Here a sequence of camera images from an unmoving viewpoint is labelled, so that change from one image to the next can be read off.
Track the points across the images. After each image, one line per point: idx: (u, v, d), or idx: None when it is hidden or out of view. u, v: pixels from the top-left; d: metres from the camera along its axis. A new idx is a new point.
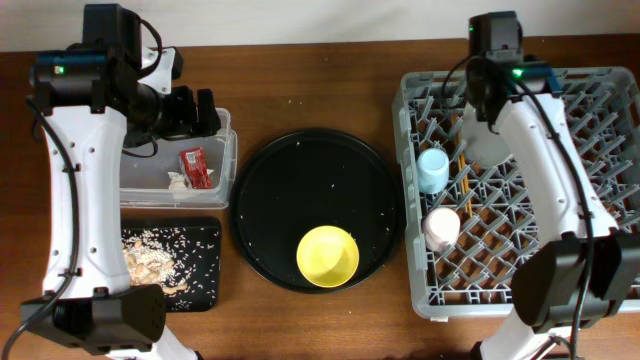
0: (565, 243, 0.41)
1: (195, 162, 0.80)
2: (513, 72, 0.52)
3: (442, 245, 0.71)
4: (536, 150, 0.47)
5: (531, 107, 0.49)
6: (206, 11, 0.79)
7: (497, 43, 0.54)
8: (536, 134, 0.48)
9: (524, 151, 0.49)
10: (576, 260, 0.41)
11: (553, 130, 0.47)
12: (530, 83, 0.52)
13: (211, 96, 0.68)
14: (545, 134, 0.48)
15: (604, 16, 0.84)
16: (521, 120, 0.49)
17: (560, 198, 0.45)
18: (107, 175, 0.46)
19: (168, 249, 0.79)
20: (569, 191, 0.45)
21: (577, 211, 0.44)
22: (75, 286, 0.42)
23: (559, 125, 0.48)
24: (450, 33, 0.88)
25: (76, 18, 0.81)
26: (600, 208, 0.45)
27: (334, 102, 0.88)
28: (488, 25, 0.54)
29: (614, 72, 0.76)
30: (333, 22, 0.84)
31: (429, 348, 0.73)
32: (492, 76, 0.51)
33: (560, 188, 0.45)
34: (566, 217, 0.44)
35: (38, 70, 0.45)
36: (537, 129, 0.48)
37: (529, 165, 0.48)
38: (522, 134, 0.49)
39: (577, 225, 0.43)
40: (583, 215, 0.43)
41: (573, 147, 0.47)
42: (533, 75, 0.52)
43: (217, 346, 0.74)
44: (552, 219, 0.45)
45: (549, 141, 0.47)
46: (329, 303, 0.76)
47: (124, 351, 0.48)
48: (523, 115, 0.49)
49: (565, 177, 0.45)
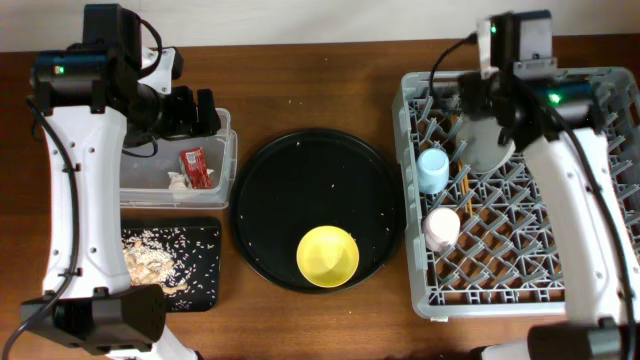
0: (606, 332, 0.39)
1: (195, 162, 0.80)
2: (552, 97, 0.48)
3: (442, 245, 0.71)
4: (572, 204, 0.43)
5: (570, 149, 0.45)
6: (206, 11, 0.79)
7: (526, 52, 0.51)
8: (574, 185, 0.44)
9: (556, 201, 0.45)
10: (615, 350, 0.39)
11: (595, 183, 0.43)
12: (569, 108, 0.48)
13: (211, 96, 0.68)
14: (584, 185, 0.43)
15: (605, 16, 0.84)
16: (557, 166, 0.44)
17: (599, 271, 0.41)
18: (107, 174, 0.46)
19: (168, 249, 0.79)
20: (609, 263, 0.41)
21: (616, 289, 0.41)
22: (75, 286, 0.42)
23: (599, 173, 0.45)
24: (450, 34, 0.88)
25: (76, 18, 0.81)
26: (638, 282, 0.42)
27: (334, 102, 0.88)
28: (518, 33, 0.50)
29: (615, 72, 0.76)
30: (333, 22, 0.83)
31: (429, 348, 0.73)
32: (527, 100, 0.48)
33: (601, 259, 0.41)
34: (606, 297, 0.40)
35: (38, 70, 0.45)
36: (575, 179, 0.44)
37: (562, 219, 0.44)
38: (558, 182, 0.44)
39: (616, 308, 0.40)
40: (623, 294, 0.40)
41: (612, 203, 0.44)
42: (571, 100, 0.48)
43: (218, 346, 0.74)
44: (585, 292, 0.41)
45: (589, 196, 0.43)
46: (329, 303, 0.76)
47: (124, 352, 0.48)
48: (559, 159, 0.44)
49: (605, 245, 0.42)
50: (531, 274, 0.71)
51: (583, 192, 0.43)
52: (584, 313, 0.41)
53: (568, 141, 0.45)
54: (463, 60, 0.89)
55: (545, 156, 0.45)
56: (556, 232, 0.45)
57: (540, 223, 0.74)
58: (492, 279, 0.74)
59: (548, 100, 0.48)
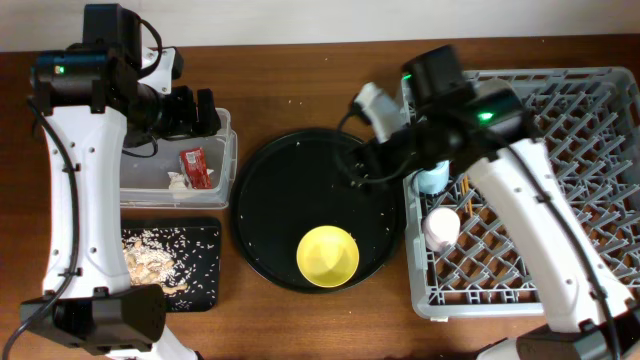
0: (587, 337, 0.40)
1: (195, 162, 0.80)
2: (483, 115, 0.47)
3: (442, 245, 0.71)
4: (525, 219, 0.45)
5: (512, 163, 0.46)
6: (206, 10, 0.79)
7: (443, 82, 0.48)
8: (524, 199, 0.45)
9: (513, 219, 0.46)
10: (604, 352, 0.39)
11: (542, 193, 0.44)
12: (504, 121, 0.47)
13: (211, 96, 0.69)
14: (534, 196, 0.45)
15: (605, 17, 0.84)
16: (504, 184, 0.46)
17: (568, 277, 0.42)
18: (107, 175, 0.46)
19: (168, 249, 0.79)
20: (572, 267, 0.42)
21: (589, 290, 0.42)
22: (75, 286, 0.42)
23: (546, 180, 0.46)
24: (451, 34, 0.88)
25: (76, 18, 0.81)
26: (607, 275, 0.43)
27: (334, 102, 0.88)
28: (429, 67, 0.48)
29: (614, 72, 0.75)
30: (333, 22, 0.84)
31: (429, 348, 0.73)
32: (457, 127, 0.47)
33: (567, 265, 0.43)
34: (579, 300, 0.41)
35: (38, 70, 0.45)
36: (523, 192, 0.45)
37: (522, 235, 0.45)
38: (508, 199, 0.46)
39: (594, 310, 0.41)
40: (595, 293, 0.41)
41: (564, 206, 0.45)
42: (500, 112, 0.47)
43: (218, 346, 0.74)
44: (561, 301, 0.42)
45: (541, 206, 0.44)
46: (330, 303, 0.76)
47: (124, 351, 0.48)
48: (502, 177, 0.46)
49: (567, 251, 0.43)
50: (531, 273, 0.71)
51: (533, 204, 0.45)
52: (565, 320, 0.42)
53: (512, 156, 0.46)
54: (463, 60, 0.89)
55: (492, 179, 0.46)
56: (522, 247, 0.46)
57: None
58: (492, 279, 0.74)
59: (475, 121, 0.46)
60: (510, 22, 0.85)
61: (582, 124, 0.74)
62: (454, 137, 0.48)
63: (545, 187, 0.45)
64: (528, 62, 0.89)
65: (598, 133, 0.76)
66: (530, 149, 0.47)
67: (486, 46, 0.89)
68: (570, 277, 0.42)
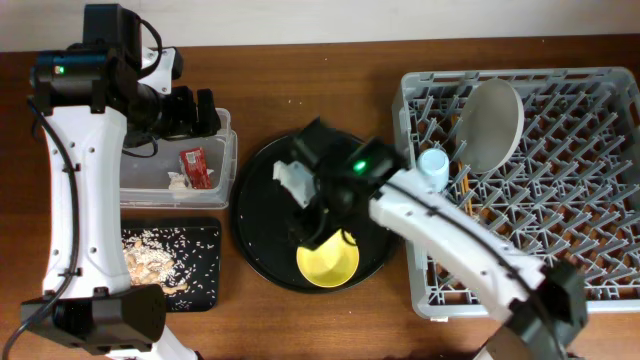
0: (517, 317, 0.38)
1: (195, 162, 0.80)
2: (358, 166, 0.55)
3: None
4: (426, 237, 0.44)
5: (392, 192, 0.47)
6: (206, 10, 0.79)
7: (327, 142, 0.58)
8: (417, 219, 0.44)
9: (420, 240, 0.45)
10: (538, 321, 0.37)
11: (427, 206, 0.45)
12: (378, 168, 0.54)
13: (211, 96, 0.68)
14: (423, 212, 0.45)
15: (605, 17, 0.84)
16: (395, 210, 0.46)
17: (481, 269, 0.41)
18: (108, 175, 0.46)
19: (168, 249, 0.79)
20: (482, 259, 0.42)
21: (504, 273, 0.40)
22: (75, 286, 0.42)
23: (428, 194, 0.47)
24: (451, 34, 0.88)
25: (76, 18, 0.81)
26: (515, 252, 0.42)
27: (334, 102, 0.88)
28: (310, 133, 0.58)
29: (614, 72, 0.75)
30: (333, 22, 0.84)
31: (429, 348, 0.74)
32: (347, 184, 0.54)
33: (472, 259, 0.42)
34: (500, 288, 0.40)
35: (38, 70, 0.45)
36: (413, 213, 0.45)
37: (433, 252, 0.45)
38: (404, 226, 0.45)
39: (515, 290, 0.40)
40: (510, 274, 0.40)
41: (455, 212, 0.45)
42: (373, 159, 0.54)
43: (218, 346, 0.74)
44: (489, 296, 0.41)
45: (434, 218, 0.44)
46: (330, 303, 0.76)
47: (124, 351, 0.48)
48: (391, 209, 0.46)
49: (467, 246, 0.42)
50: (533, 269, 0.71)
51: (425, 220, 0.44)
52: (501, 310, 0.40)
53: (393, 185, 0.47)
54: (463, 60, 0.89)
55: (388, 213, 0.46)
56: (443, 264, 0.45)
57: (540, 224, 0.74)
58: None
59: (353, 173, 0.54)
60: (510, 22, 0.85)
61: (583, 124, 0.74)
62: (347, 193, 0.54)
63: (432, 201, 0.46)
64: (528, 62, 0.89)
65: (598, 133, 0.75)
66: (409, 176, 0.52)
67: (486, 46, 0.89)
68: (482, 268, 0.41)
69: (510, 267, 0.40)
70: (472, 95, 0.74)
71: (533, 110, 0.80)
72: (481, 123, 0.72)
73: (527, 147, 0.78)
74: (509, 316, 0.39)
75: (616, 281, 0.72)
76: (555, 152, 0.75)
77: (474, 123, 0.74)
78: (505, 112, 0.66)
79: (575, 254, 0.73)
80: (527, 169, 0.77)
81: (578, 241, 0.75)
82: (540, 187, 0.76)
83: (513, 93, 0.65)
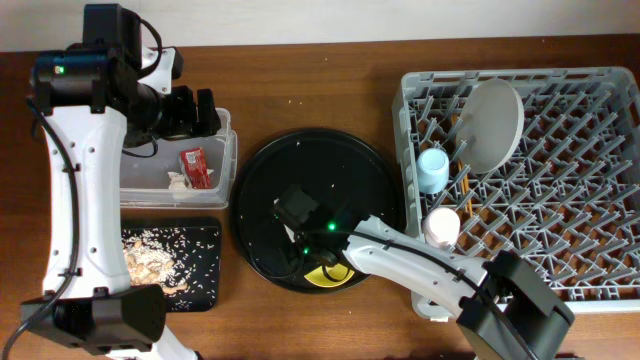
0: (469, 313, 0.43)
1: (195, 162, 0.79)
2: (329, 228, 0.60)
3: (442, 245, 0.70)
4: (391, 266, 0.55)
5: (359, 237, 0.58)
6: (206, 10, 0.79)
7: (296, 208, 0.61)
8: (380, 254, 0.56)
9: (385, 270, 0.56)
10: (485, 314, 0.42)
11: (384, 241, 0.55)
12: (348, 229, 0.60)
13: (211, 95, 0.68)
14: (382, 247, 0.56)
15: (605, 17, 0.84)
16: (361, 250, 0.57)
17: (434, 280, 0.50)
18: (108, 174, 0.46)
19: (168, 249, 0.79)
20: (434, 271, 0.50)
21: (453, 278, 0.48)
22: (75, 286, 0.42)
23: (384, 231, 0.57)
24: (451, 34, 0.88)
25: (76, 18, 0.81)
26: (462, 258, 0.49)
27: (334, 102, 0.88)
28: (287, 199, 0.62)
29: (614, 72, 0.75)
30: (333, 22, 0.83)
31: (429, 348, 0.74)
32: (324, 247, 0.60)
33: (425, 272, 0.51)
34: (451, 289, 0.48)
35: (38, 70, 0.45)
36: (375, 250, 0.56)
37: (403, 279, 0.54)
38: (373, 262, 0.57)
39: (463, 289, 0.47)
40: (457, 275, 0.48)
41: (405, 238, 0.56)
42: (342, 219, 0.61)
43: (217, 346, 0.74)
44: (448, 300, 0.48)
45: (390, 250, 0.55)
46: (330, 303, 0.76)
47: (124, 351, 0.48)
48: (357, 252, 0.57)
49: (420, 263, 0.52)
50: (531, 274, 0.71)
51: (386, 253, 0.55)
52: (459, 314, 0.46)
53: (358, 235, 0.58)
54: (463, 59, 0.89)
55: (359, 258, 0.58)
56: (405, 284, 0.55)
57: (540, 223, 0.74)
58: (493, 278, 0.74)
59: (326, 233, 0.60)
60: (510, 22, 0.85)
61: (583, 124, 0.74)
62: (327, 254, 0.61)
63: (388, 235, 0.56)
64: (529, 62, 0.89)
65: (598, 133, 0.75)
66: (372, 223, 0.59)
67: (486, 46, 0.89)
68: (433, 278, 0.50)
69: (454, 270, 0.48)
70: (477, 93, 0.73)
71: (533, 110, 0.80)
72: (483, 123, 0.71)
73: (527, 147, 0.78)
74: (460, 314, 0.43)
75: (616, 280, 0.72)
76: (555, 152, 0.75)
77: (476, 123, 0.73)
78: (507, 113, 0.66)
79: (575, 254, 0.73)
80: (527, 169, 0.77)
81: (578, 241, 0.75)
82: (540, 187, 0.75)
83: (516, 95, 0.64)
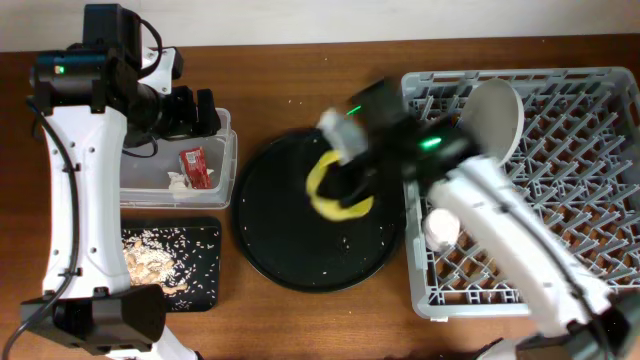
0: (576, 338, 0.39)
1: (195, 162, 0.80)
2: (430, 140, 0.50)
3: (442, 245, 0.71)
4: (491, 232, 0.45)
5: (467, 183, 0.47)
6: (206, 10, 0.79)
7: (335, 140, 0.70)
8: (479, 214, 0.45)
9: (478, 231, 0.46)
10: (595, 349, 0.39)
11: (500, 202, 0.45)
12: (447, 148, 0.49)
13: (211, 96, 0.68)
14: (494, 208, 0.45)
15: (604, 17, 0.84)
16: (461, 202, 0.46)
17: (543, 283, 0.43)
18: (108, 175, 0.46)
19: (168, 249, 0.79)
20: (552, 273, 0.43)
21: (568, 290, 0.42)
22: (74, 286, 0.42)
23: (499, 187, 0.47)
24: (451, 34, 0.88)
25: (75, 18, 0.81)
26: (585, 275, 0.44)
27: (334, 102, 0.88)
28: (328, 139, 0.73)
29: (614, 72, 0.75)
30: (333, 22, 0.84)
31: (430, 348, 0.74)
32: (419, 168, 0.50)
33: (543, 272, 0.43)
34: (560, 305, 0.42)
35: (38, 70, 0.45)
36: (483, 207, 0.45)
37: (493, 249, 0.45)
38: (468, 214, 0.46)
39: (576, 308, 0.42)
40: (576, 293, 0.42)
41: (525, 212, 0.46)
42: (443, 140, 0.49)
43: (218, 346, 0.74)
44: (543, 305, 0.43)
45: (505, 215, 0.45)
46: (330, 303, 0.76)
47: (124, 351, 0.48)
48: (465, 198, 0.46)
49: (551, 267, 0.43)
50: None
51: (497, 216, 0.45)
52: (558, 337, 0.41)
53: (467, 175, 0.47)
54: (463, 59, 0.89)
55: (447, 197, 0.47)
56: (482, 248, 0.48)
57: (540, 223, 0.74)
58: (492, 279, 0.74)
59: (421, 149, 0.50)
60: (510, 22, 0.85)
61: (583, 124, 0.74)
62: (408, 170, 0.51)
63: (505, 197, 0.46)
64: (529, 62, 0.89)
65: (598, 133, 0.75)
66: (485, 168, 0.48)
67: (486, 46, 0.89)
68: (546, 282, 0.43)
69: (576, 287, 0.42)
70: (476, 93, 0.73)
71: (533, 110, 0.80)
72: (482, 121, 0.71)
73: (527, 146, 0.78)
74: (565, 339, 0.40)
75: (616, 280, 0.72)
76: (555, 152, 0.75)
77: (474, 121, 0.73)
78: (508, 109, 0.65)
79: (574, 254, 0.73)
80: (526, 168, 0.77)
81: (578, 241, 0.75)
82: (540, 187, 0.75)
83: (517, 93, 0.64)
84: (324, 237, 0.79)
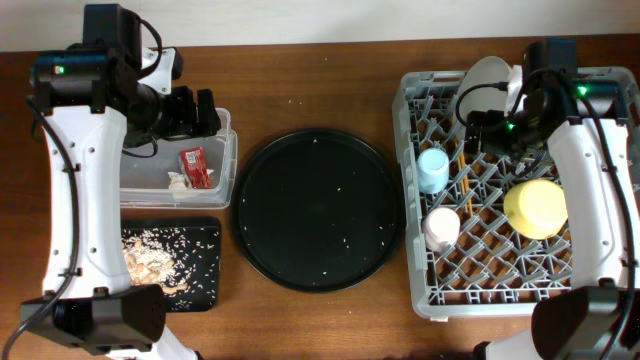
0: (594, 289, 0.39)
1: (195, 162, 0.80)
2: (579, 88, 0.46)
3: (442, 245, 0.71)
4: (589, 183, 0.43)
5: (593, 136, 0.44)
6: (206, 10, 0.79)
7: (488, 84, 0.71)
8: (589, 164, 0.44)
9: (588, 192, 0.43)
10: (614, 309, 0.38)
11: (610, 162, 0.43)
12: (597, 101, 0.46)
13: (211, 96, 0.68)
14: (600, 165, 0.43)
15: (605, 16, 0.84)
16: (576, 146, 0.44)
17: (602, 239, 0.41)
18: (108, 175, 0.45)
19: (168, 249, 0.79)
20: (614, 230, 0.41)
21: (621, 257, 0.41)
22: (74, 286, 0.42)
23: (619, 157, 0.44)
24: (452, 33, 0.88)
25: (76, 18, 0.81)
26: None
27: (334, 102, 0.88)
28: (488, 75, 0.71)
29: (614, 72, 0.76)
30: (333, 22, 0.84)
31: (430, 349, 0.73)
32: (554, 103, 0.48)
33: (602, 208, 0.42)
34: (606, 264, 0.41)
35: (38, 70, 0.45)
36: (593, 158, 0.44)
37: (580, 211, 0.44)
38: (576, 162, 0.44)
39: (618, 273, 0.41)
40: (626, 263, 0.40)
41: (627, 185, 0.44)
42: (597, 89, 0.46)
43: (218, 346, 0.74)
44: (590, 259, 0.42)
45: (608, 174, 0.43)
46: (329, 303, 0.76)
47: (124, 351, 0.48)
48: (581, 141, 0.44)
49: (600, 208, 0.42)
50: (531, 274, 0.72)
51: (598, 173, 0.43)
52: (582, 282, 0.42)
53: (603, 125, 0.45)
54: (463, 59, 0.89)
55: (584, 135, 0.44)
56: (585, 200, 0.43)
57: None
58: (493, 279, 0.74)
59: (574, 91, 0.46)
60: (509, 22, 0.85)
61: None
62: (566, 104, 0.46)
63: (615, 162, 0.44)
64: None
65: None
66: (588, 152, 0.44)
67: (486, 46, 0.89)
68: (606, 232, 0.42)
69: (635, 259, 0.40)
70: (470, 72, 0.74)
71: None
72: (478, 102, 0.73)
73: None
74: (587, 289, 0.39)
75: None
76: None
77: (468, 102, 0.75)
78: None
79: None
80: None
81: None
82: None
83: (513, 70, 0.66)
84: (325, 236, 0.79)
